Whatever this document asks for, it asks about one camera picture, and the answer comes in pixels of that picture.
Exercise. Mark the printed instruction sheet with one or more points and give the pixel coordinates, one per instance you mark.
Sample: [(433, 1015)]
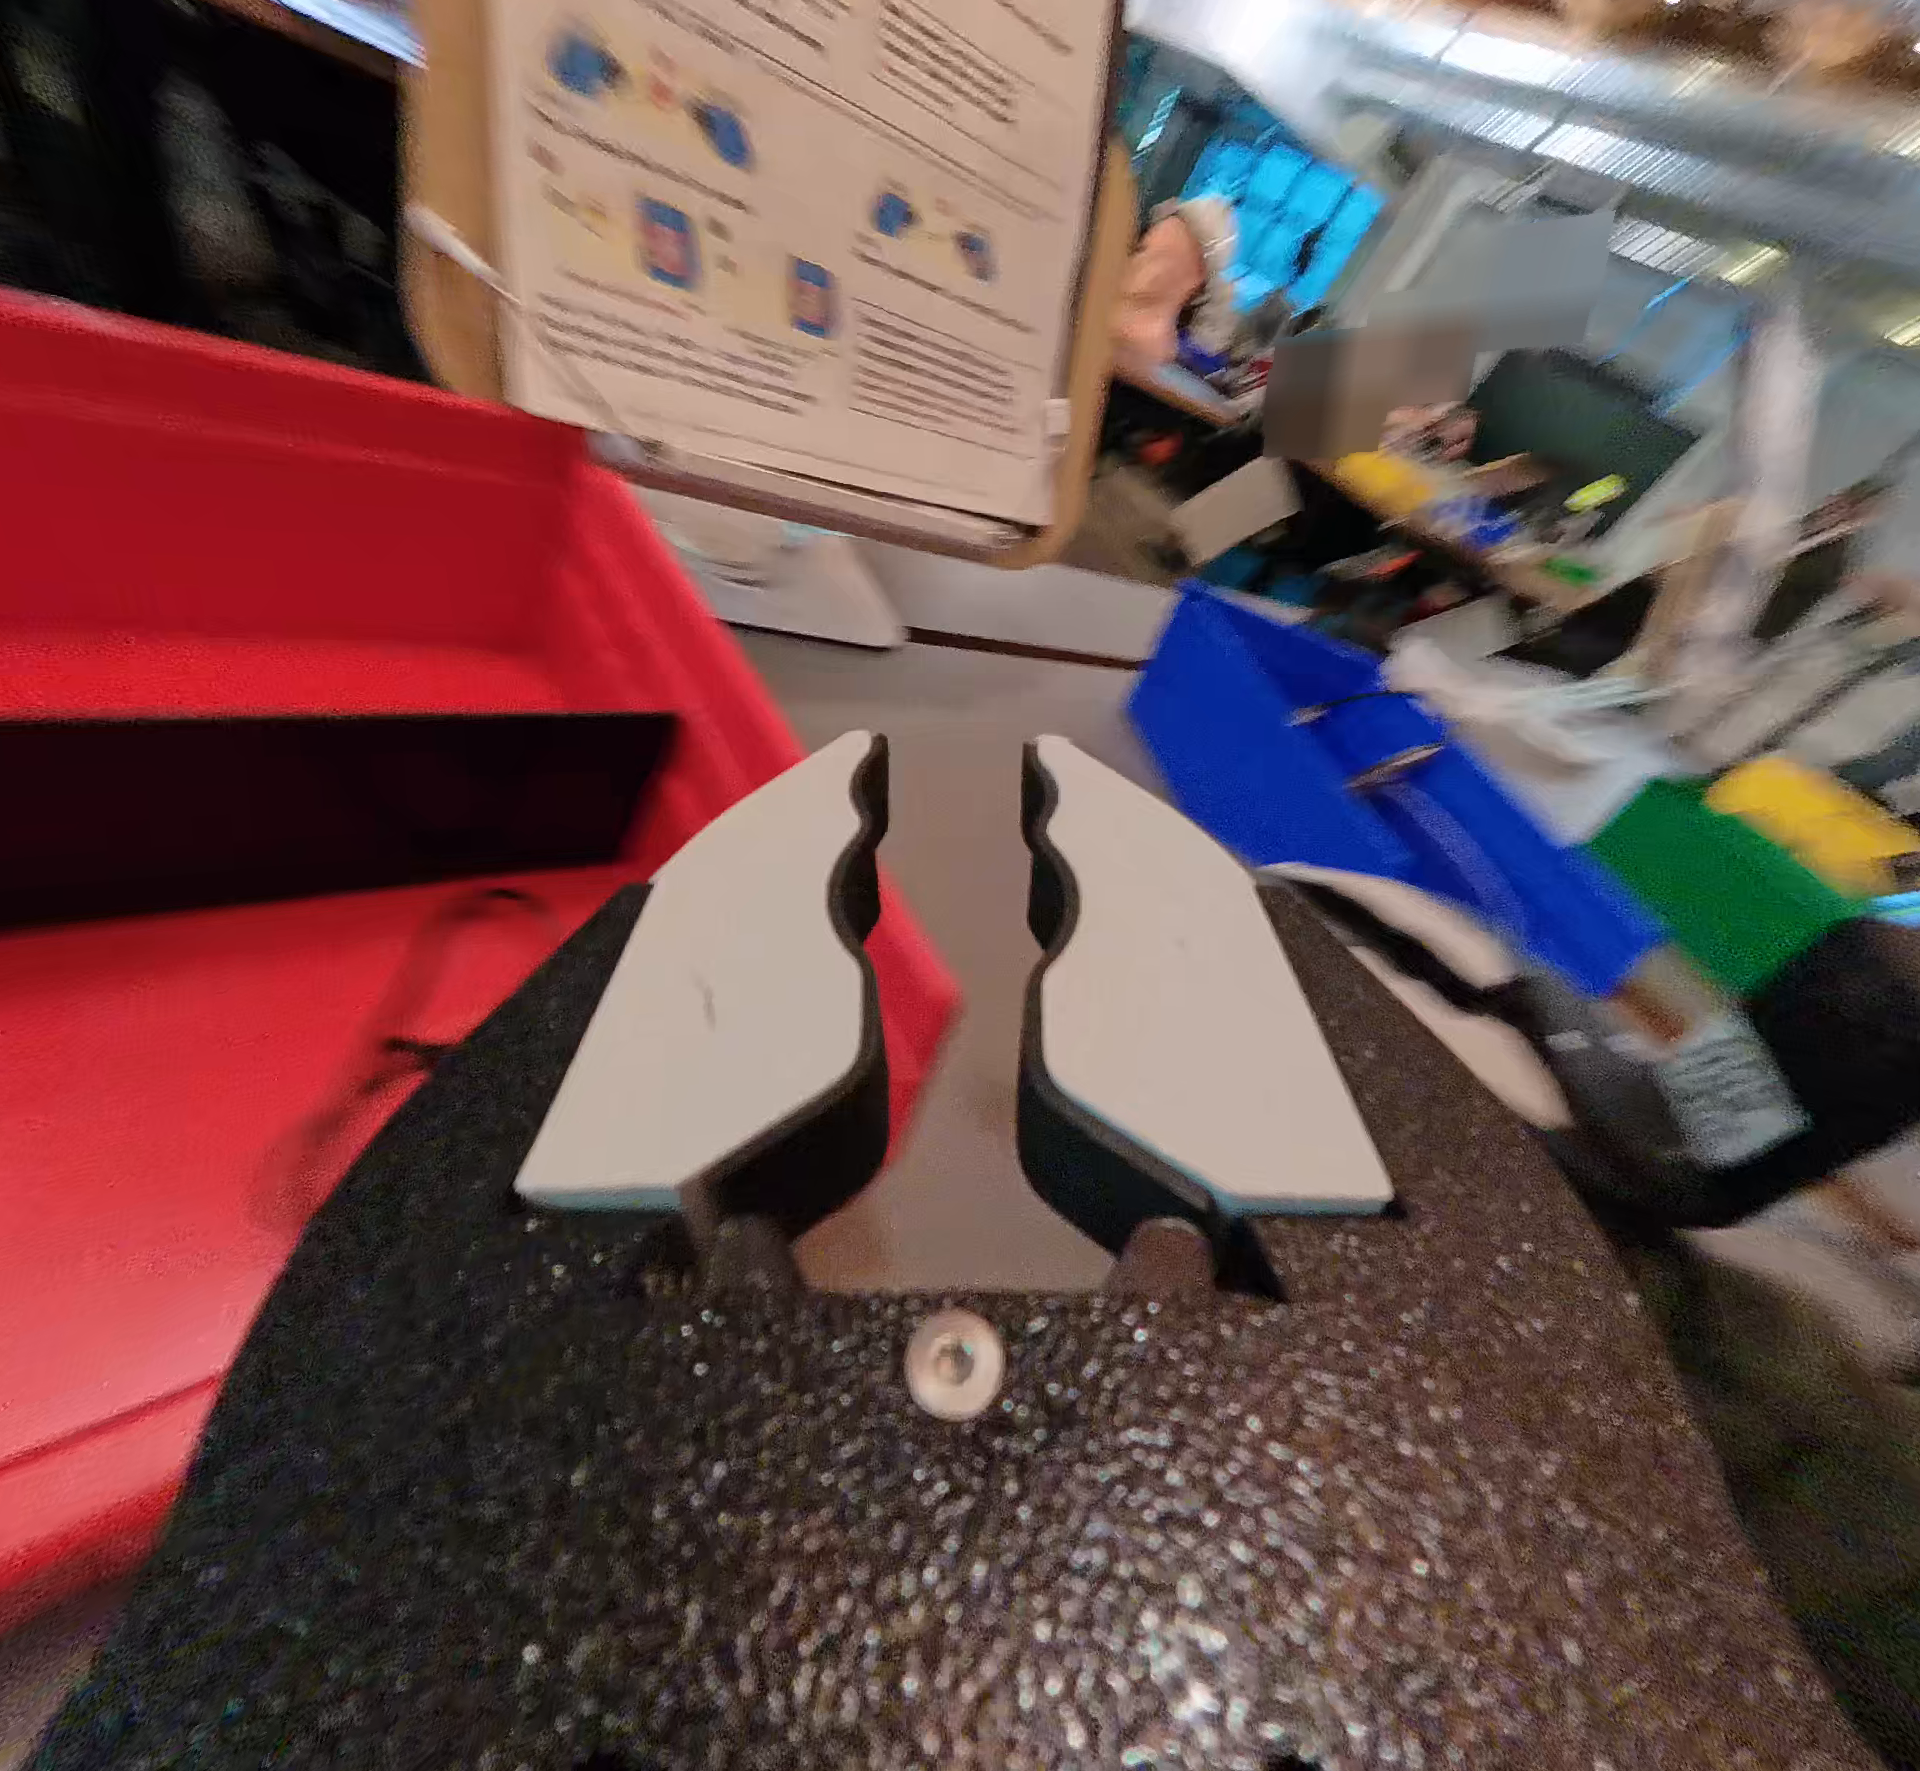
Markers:
[(780, 299)]

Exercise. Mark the blue plastic bin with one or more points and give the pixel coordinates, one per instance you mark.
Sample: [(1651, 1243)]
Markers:
[(1275, 781)]

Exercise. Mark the green plastic bin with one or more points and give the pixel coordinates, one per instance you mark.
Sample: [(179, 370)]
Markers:
[(1723, 886)]

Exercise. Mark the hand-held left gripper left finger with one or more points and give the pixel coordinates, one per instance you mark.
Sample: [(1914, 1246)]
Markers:
[(734, 1036)]

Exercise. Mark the yellow plastic bin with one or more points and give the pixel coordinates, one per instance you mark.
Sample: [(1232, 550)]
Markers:
[(1828, 811)]

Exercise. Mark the instruction sheet on stand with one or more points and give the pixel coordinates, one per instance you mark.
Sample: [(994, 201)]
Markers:
[(450, 78)]

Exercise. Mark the grey usb hub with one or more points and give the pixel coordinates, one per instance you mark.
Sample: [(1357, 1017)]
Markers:
[(1396, 762)]

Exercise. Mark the red plastic bin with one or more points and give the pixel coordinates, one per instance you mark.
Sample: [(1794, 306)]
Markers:
[(299, 526)]

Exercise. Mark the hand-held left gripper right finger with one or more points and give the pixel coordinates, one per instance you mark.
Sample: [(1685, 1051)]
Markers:
[(1198, 1051)]

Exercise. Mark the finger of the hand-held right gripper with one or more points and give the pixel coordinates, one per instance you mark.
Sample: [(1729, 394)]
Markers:
[(1410, 936)]

